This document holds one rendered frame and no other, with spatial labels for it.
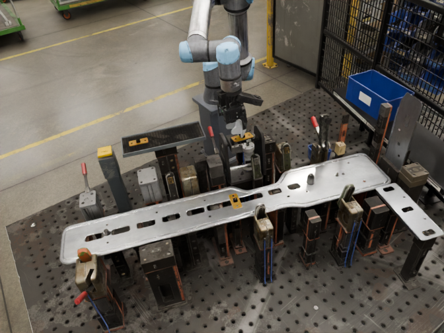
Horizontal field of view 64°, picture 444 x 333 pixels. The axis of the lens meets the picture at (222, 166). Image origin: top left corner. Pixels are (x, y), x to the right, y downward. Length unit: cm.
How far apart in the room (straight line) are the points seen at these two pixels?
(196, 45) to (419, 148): 110
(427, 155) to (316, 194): 55
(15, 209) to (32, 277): 162
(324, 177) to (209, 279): 67
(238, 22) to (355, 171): 84
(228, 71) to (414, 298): 115
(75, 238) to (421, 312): 138
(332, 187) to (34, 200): 260
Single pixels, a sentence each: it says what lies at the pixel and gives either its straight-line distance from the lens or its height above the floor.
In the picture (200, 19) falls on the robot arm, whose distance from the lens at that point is 145.
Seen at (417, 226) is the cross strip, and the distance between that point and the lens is 152.
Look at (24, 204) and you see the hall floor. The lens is 348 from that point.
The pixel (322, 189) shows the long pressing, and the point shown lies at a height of 100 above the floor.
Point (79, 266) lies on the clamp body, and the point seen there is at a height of 106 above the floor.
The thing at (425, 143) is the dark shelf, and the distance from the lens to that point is 188.
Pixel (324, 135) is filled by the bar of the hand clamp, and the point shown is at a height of 112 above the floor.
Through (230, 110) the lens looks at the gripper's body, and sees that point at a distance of 128.
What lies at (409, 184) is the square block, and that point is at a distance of 166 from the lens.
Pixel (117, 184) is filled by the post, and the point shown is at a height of 98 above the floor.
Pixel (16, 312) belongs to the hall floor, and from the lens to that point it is 279.
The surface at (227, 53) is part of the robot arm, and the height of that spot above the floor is 161.
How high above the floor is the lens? 208
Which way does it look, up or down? 40 degrees down
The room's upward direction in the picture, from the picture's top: 6 degrees counter-clockwise
